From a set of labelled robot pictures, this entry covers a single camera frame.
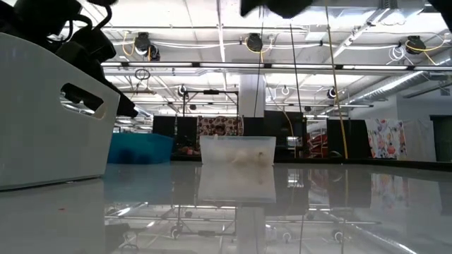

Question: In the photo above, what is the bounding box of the teal plastic basket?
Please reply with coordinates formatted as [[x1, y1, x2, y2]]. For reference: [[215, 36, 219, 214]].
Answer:
[[107, 133, 174, 165]]

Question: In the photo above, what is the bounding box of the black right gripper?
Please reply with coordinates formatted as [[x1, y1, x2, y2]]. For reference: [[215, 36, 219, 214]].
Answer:
[[239, 0, 315, 20]]

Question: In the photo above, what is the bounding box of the white coiled cable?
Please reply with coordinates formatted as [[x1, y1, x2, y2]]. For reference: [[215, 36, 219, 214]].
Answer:
[[389, 44, 407, 61]]

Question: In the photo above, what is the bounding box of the black stand frame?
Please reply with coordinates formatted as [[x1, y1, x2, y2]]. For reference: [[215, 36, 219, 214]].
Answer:
[[182, 89, 240, 117]]

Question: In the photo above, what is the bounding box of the yellow hanging cable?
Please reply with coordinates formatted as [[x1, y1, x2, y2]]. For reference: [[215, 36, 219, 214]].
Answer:
[[323, 0, 350, 159]]

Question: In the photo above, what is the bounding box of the white square column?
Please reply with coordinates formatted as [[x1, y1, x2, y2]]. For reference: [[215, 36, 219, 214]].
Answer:
[[239, 73, 266, 118]]

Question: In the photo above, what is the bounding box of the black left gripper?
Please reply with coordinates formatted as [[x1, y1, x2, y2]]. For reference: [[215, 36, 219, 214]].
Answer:
[[54, 41, 139, 119]]

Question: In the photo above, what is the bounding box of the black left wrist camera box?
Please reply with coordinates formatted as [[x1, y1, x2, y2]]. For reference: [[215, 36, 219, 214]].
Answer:
[[69, 27, 117, 64]]

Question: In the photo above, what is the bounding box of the black hanging cable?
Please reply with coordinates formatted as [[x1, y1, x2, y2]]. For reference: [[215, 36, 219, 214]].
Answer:
[[253, 6, 265, 117], [289, 23, 304, 114]]

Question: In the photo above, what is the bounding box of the red rack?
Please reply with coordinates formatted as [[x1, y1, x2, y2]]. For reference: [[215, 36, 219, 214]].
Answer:
[[307, 132, 328, 159]]

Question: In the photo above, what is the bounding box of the black camera cable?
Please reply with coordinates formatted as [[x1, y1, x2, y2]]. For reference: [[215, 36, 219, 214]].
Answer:
[[92, 4, 113, 31]]

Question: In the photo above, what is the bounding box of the black cable loop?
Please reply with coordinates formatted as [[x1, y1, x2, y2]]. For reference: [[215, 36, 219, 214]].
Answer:
[[134, 68, 152, 81]]

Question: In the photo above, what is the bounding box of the grey plastic basket with handle hole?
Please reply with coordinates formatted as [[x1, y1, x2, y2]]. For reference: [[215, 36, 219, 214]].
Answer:
[[0, 32, 121, 191]]

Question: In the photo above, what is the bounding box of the long ceiling light rail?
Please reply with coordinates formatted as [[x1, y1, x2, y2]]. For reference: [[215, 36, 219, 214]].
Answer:
[[100, 61, 452, 71]]

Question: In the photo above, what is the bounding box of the clear plastic bin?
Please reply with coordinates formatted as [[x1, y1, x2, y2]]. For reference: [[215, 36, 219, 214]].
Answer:
[[199, 135, 277, 167]]

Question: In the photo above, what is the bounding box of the floral print cloth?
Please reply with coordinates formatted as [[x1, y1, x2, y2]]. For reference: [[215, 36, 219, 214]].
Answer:
[[365, 119, 407, 159]]

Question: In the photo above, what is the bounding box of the silver ventilation duct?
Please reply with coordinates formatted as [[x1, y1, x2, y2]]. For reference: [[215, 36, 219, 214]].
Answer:
[[347, 70, 452, 105]]

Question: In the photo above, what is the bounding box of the brown patterned cloth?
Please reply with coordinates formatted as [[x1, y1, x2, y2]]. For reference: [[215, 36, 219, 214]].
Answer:
[[196, 115, 244, 138]]

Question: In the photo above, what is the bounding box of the plain white cloth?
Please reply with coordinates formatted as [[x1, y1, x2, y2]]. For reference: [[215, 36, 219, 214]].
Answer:
[[403, 119, 436, 162]]

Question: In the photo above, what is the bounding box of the black partition panel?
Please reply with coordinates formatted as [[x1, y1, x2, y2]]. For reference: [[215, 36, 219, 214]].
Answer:
[[263, 110, 308, 159], [326, 119, 370, 159], [176, 116, 198, 151], [152, 115, 177, 138]]

